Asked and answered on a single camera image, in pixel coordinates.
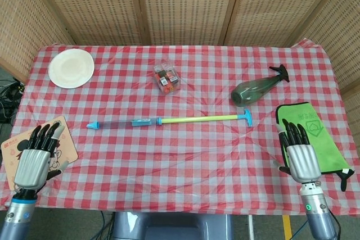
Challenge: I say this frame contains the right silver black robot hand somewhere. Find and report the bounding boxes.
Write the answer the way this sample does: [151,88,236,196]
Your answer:
[274,118,322,183]

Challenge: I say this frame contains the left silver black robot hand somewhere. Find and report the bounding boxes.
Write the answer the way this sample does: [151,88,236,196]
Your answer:
[13,121,70,196]

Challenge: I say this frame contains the yellow-green stick with teal grip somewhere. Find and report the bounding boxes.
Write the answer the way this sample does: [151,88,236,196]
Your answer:
[131,109,254,129]

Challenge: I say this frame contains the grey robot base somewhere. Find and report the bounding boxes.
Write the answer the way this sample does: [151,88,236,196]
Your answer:
[112,211,234,240]

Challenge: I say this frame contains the green microfiber cloth black trim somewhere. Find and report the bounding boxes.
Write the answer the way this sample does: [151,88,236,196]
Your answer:
[275,101,355,192]

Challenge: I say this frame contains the cartoon girl printed board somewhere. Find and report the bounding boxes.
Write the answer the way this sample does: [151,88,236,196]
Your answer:
[1,115,79,191]

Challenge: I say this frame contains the green spray bottle black trigger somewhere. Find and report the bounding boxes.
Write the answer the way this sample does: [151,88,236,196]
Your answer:
[230,64,290,107]

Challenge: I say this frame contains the white paper plate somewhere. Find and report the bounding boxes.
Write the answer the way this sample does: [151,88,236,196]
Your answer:
[48,49,95,89]

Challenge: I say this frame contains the red white checkered tablecloth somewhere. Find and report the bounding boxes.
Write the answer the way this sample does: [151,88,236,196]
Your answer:
[0,37,360,213]

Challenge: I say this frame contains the clear plastic box with toys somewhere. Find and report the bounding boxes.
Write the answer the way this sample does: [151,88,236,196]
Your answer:
[153,64,181,94]

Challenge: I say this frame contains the woven bamboo folding screen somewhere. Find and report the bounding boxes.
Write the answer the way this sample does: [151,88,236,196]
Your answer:
[0,0,360,165]

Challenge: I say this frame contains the blue floor cable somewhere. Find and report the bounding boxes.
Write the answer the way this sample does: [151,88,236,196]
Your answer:
[292,216,309,240]

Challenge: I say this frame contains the black cable bundle on floor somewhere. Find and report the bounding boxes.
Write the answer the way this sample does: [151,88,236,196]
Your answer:
[0,76,26,125]

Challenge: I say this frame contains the dark cables under table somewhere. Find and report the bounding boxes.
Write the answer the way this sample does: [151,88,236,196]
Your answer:
[92,210,115,240]

